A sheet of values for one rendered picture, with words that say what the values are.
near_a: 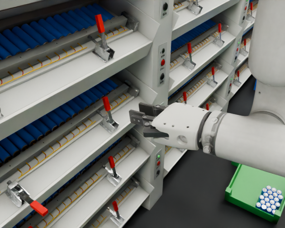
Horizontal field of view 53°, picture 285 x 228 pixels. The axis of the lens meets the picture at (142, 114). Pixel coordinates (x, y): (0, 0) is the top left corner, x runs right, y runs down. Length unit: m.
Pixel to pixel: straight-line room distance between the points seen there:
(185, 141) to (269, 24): 0.26
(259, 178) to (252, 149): 0.79
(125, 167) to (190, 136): 0.40
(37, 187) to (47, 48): 0.27
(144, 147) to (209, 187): 0.43
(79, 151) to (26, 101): 0.21
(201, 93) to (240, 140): 0.79
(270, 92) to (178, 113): 0.17
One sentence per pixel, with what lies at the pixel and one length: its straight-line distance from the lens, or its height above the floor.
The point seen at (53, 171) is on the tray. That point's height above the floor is 0.49.
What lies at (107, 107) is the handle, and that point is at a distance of 0.69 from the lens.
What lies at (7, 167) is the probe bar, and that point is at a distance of 0.62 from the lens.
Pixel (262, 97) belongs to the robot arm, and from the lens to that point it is 0.58.
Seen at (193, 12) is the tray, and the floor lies 0.68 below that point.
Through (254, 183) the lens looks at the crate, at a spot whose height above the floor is 0.04.
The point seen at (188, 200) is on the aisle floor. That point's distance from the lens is 1.20.
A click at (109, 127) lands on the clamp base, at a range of 0.72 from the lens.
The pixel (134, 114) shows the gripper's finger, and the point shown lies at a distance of 0.62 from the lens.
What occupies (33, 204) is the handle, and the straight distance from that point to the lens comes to 0.57.
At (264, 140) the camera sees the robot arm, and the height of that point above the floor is 0.64.
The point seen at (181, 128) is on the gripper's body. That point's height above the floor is 0.61.
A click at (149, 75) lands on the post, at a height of 0.57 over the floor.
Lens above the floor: 0.93
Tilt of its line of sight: 35 degrees down
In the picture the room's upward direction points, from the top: straight up
